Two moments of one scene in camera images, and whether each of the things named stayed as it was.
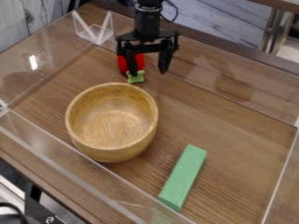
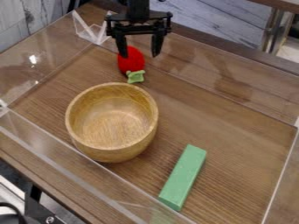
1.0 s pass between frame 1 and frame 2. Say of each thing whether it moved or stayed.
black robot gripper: moved
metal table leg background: stayed
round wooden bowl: stayed
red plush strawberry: stayed
